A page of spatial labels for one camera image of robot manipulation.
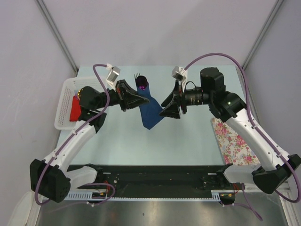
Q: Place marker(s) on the white plastic basket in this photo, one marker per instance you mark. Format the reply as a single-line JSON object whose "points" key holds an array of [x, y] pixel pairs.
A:
{"points": [[70, 86]]}

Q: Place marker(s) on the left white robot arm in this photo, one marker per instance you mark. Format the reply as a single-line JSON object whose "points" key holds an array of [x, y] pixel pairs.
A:
{"points": [[50, 177]]}

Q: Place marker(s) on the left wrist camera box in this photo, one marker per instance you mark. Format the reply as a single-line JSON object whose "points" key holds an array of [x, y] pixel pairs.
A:
{"points": [[113, 74]]}

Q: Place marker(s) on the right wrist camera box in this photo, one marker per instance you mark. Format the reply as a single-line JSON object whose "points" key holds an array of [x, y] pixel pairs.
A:
{"points": [[180, 74]]}

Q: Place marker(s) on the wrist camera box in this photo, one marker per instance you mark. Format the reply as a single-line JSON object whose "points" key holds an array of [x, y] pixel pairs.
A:
{"points": [[113, 74], [180, 74]]}

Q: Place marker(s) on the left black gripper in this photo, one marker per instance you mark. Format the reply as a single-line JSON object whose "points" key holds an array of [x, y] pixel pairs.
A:
{"points": [[127, 97]]}

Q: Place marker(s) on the white slotted cable duct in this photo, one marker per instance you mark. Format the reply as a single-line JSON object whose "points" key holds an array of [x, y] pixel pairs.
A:
{"points": [[79, 195]]}

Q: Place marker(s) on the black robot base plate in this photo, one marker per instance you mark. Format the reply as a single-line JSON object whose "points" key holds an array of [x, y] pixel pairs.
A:
{"points": [[162, 182]]}

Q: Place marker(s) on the red rolled napkin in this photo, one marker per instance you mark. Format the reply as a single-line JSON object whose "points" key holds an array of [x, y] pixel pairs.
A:
{"points": [[75, 109]]}

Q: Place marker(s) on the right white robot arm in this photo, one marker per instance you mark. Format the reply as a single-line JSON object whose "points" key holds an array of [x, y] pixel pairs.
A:
{"points": [[276, 165]]}

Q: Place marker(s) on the floral plastic tray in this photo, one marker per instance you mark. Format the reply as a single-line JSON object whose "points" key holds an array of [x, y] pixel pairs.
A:
{"points": [[232, 146]]}

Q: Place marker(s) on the iridescent metal fork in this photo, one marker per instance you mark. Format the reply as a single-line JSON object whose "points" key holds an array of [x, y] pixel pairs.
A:
{"points": [[137, 79]]}

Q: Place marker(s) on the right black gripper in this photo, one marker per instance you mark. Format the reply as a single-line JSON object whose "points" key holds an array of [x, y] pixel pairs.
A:
{"points": [[172, 111]]}

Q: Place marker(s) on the dark blue paper napkin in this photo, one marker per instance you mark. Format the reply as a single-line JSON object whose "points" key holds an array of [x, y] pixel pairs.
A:
{"points": [[151, 110]]}

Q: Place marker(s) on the purple metal spoon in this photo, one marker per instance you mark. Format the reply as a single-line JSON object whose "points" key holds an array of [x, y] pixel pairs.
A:
{"points": [[143, 83]]}

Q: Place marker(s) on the aluminium frame rail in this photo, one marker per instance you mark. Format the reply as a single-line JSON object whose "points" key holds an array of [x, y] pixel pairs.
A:
{"points": [[253, 188]]}

